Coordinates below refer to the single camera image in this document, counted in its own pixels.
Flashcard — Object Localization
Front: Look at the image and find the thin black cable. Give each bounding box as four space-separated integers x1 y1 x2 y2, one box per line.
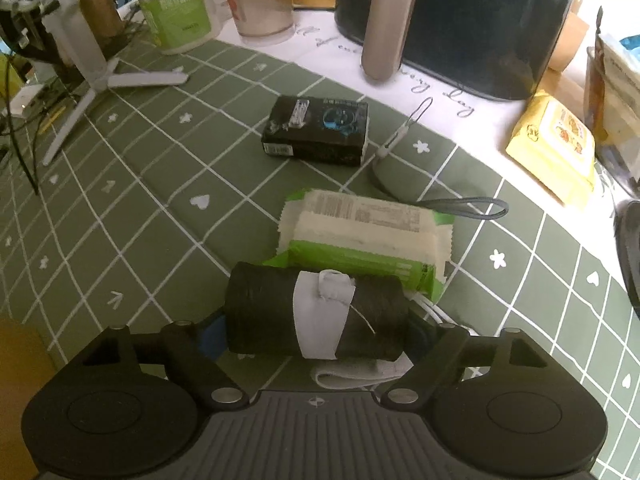
0 50 42 196

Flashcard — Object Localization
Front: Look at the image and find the tan cardboard piece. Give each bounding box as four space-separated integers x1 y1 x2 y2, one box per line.
542 0 591 73

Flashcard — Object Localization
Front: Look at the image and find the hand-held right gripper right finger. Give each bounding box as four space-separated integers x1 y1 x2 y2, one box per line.
382 310 548 406

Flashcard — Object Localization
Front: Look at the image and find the grey lanyard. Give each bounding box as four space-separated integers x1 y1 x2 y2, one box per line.
370 96 508 221

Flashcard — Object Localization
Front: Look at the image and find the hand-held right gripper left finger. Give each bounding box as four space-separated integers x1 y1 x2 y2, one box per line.
80 312 251 407

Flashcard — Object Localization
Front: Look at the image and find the clear shaker bottle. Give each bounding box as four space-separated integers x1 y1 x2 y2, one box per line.
215 0 296 47

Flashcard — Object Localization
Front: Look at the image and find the white gimbal tripod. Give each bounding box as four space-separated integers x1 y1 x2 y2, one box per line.
40 0 190 167

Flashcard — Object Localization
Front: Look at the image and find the white cloth piece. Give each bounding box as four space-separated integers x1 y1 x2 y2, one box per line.
312 357 416 391

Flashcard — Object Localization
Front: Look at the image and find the small black box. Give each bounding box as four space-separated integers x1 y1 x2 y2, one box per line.
261 95 371 167

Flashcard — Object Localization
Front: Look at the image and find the clear glass bowl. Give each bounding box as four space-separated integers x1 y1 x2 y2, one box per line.
585 7 640 201

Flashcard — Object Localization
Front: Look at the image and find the green wipes packet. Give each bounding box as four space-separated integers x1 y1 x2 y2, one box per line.
262 187 456 303

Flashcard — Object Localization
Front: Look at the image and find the yellow wipes pack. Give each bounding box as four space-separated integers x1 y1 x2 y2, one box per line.
505 91 598 207

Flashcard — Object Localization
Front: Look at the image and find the brown wooden holder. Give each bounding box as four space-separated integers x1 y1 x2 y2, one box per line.
69 0 125 41

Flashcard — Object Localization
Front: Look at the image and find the black roll white band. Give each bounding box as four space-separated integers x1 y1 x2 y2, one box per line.
222 261 411 362

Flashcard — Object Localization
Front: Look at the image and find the green label jar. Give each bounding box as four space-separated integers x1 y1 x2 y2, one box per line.
135 0 223 56

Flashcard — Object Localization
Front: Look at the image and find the black kettle base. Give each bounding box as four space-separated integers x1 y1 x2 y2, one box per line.
612 200 640 318

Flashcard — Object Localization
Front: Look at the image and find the white adapter box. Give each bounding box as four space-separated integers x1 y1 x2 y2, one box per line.
7 85 43 118

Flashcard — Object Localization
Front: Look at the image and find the teal packet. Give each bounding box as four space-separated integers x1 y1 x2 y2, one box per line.
600 34 640 61

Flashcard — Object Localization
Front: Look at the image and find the black air fryer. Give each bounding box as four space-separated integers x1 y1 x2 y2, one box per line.
334 0 585 103

